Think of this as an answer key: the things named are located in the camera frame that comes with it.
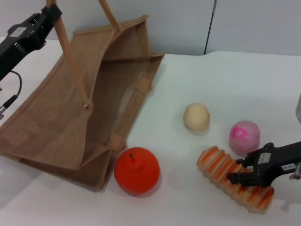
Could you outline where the beige egg yolk pastry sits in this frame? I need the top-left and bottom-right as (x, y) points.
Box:
(183, 102), (210, 131)

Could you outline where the orange toy persimmon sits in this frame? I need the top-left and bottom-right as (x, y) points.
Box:
(113, 147), (161, 195)

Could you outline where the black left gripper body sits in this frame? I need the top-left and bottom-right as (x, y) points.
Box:
(0, 21), (47, 81)

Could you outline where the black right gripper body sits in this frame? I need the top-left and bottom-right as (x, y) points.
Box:
(253, 140), (301, 188)

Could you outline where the pink round pastry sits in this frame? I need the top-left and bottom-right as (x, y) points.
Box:
(229, 120), (261, 156)

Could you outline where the orange striped long bread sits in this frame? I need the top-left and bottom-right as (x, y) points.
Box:
(197, 145), (275, 214)

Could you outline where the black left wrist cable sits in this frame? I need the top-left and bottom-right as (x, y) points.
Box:
(0, 70), (23, 121)

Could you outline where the brown woven handbag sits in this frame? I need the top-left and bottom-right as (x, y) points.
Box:
(0, 0), (165, 193)

